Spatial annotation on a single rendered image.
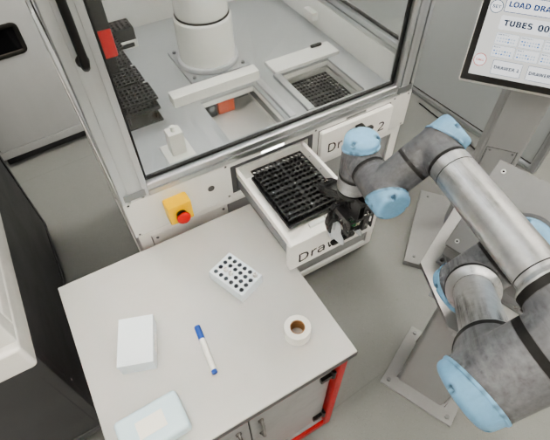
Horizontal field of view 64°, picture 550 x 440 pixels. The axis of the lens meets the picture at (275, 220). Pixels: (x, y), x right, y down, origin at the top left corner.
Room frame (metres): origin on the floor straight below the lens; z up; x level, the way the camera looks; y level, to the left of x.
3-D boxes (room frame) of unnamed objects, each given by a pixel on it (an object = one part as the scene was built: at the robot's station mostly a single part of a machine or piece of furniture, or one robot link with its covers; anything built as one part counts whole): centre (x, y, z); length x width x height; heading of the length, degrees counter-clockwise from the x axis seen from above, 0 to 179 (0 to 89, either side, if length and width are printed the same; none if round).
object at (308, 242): (0.73, -0.16, 0.87); 0.29 x 0.02 x 0.11; 119
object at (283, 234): (0.91, -0.06, 0.86); 0.40 x 0.26 x 0.06; 29
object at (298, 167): (0.90, -0.06, 0.87); 0.22 x 0.18 x 0.06; 29
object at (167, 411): (0.27, 0.28, 0.78); 0.15 x 0.10 x 0.04; 120
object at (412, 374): (0.65, -0.63, 0.38); 0.30 x 0.30 x 0.76; 53
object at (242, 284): (0.66, 0.11, 0.78); 0.12 x 0.08 x 0.04; 50
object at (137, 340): (0.46, 0.35, 0.79); 0.13 x 0.09 x 0.05; 9
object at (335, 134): (1.16, -0.28, 0.87); 0.29 x 0.02 x 0.11; 119
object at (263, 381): (0.54, 0.21, 0.38); 0.62 x 0.58 x 0.76; 119
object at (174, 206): (0.83, 0.28, 0.88); 0.07 x 0.05 x 0.07; 119
